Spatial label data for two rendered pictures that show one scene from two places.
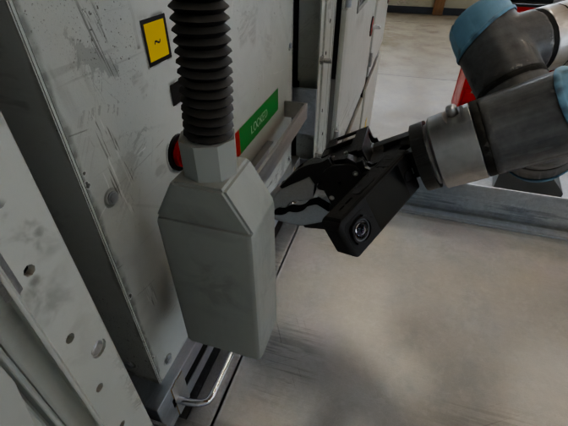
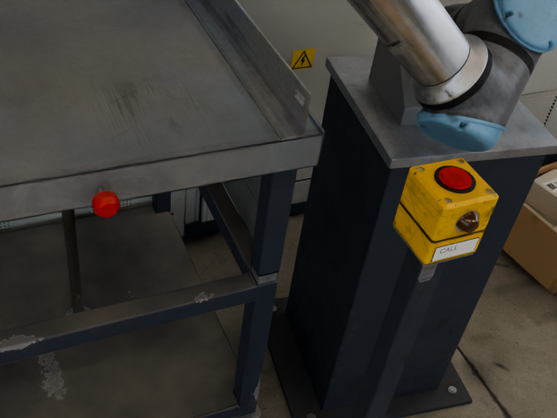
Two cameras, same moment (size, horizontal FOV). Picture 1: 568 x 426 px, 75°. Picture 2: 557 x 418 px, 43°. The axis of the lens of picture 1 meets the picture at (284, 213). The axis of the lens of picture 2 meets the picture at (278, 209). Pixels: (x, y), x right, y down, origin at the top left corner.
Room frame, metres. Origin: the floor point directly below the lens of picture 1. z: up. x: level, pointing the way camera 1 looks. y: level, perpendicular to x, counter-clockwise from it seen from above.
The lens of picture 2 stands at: (-0.10, -1.24, 1.40)
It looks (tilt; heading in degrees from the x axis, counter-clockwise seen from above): 41 degrees down; 43
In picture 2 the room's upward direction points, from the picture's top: 9 degrees clockwise
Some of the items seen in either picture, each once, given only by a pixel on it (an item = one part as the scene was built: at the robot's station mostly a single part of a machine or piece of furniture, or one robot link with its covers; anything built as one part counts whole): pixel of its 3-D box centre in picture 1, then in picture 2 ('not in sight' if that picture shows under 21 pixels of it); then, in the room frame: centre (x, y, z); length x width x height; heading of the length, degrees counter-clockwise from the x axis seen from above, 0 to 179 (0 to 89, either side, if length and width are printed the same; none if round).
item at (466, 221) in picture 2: not in sight; (470, 224); (0.51, -0.97, 0.87); 0.03 x 0.01 x 0.03; 163
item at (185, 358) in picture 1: (240, 248); not in sight; (0.44, 0.07, 0.89); 0.54 x 0.05 x 0.06; 163
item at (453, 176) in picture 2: not in sight; (454, 181); (0.53, -0.93, 0.90); 0.04 x 0.04 x 0.02
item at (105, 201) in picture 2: not in sight; (104, 199); (0.21, -0.66, 0.82); 0.04 x 0.03 x 0.03; 73
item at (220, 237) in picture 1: (221, 263); not in sight; (0.21, 0.05, 1.09); 0.08 x 0.05 x 0.17; 73
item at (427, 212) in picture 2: not in sight; (443, 211); (0.53, -0.93, 0.85); 0.08 x 0.08 x 0.10; 73
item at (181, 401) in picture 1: (209, 361); not in sight; (0.24, 0.09, 0.90); 0.11 x 0.05 x 0.01; 163
